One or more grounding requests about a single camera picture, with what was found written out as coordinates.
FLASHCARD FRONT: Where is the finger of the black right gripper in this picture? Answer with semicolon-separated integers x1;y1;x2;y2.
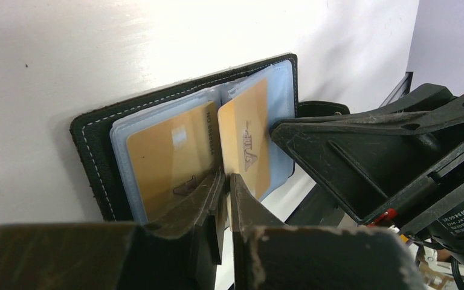
270;83;464;224

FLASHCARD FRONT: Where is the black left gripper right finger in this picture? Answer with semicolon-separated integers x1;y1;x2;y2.
230;173;425;289

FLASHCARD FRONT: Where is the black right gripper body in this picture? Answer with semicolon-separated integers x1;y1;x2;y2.
366;132;464;281

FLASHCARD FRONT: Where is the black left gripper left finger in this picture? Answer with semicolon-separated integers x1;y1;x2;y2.
0;169;226;289

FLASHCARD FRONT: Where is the black leather card holder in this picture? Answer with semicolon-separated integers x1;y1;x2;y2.
69;53;350;222

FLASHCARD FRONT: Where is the gold VIP card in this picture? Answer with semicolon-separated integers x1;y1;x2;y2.
217;79;271;199

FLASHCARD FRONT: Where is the gold numbered card in holder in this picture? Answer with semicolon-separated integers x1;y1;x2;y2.
126;101;222;221

